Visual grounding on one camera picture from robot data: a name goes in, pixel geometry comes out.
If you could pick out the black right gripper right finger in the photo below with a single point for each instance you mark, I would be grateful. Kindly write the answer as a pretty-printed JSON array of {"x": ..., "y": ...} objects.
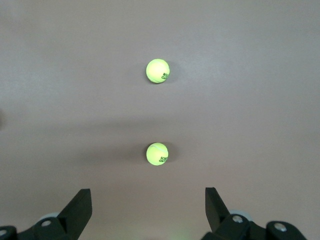
[{"x": 217, "y": 215}]

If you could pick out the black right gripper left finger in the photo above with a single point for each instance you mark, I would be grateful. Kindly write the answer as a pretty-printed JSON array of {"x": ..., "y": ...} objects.
[{"x": 72, "y": 215}]

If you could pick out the yellow-green tennis ball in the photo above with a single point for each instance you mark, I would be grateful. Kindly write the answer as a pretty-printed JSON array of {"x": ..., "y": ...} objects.
[
  {"x": 156, "y": 70},
  {"x": 156, "y": 153}
]

